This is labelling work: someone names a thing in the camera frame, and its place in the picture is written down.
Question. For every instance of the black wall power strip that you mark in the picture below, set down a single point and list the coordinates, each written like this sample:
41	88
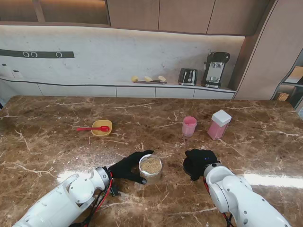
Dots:
47	55

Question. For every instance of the black and silver toaster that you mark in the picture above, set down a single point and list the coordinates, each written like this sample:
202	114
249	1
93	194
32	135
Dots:
188	76

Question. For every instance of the small wooden box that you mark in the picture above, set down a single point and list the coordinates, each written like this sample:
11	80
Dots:
282	96

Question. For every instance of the white wall device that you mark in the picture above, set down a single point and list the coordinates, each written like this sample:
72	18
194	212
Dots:
3	69
17	74

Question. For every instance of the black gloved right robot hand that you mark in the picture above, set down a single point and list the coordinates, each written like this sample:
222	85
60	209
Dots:
201	163

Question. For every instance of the dark cutting board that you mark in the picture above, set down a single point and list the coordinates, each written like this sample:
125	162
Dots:
146	82

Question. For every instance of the yellow plastic bowl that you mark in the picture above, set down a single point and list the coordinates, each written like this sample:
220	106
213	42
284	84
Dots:
100	132

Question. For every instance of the red plastic spoon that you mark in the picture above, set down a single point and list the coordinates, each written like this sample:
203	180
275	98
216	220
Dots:
94	128

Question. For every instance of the tan book on shelf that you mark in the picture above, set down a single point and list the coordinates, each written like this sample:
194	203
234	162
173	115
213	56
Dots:
297	74

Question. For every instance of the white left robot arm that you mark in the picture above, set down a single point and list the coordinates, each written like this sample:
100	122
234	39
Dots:
61	201

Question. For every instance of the tall brown cabinet panel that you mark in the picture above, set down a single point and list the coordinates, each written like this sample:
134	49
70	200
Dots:
260	59

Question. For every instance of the yellow lemon piece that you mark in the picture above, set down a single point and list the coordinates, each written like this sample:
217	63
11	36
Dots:
148	79
134	79
162	78

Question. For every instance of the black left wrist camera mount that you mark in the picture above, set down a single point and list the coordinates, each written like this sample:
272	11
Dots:
114	190

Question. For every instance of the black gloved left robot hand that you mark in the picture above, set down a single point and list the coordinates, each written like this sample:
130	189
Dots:
125	168

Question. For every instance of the pink measuring cup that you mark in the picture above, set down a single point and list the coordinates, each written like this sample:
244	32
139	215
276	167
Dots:
189	126

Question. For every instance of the white counter with drawers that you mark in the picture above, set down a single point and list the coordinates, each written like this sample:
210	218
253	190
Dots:
135	91

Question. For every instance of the black round jar lid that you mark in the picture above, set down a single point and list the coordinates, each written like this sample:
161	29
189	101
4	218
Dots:
185	166

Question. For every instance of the black espresso machine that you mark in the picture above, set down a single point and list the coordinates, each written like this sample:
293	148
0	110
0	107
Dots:
215	68

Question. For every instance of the clear grain jar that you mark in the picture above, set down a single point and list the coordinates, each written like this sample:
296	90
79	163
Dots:
151	169

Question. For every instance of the dark open shelf unit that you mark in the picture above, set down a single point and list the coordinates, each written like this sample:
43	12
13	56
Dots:
297	92

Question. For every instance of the white square container lid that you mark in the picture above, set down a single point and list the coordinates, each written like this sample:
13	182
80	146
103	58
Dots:
221	117

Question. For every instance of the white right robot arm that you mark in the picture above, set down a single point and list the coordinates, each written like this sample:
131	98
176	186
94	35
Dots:
241	198

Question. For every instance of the brown wall cabinets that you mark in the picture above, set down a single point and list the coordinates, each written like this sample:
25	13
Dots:
180	16

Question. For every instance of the pink container with white lid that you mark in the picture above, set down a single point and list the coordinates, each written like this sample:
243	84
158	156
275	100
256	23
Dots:
216	131

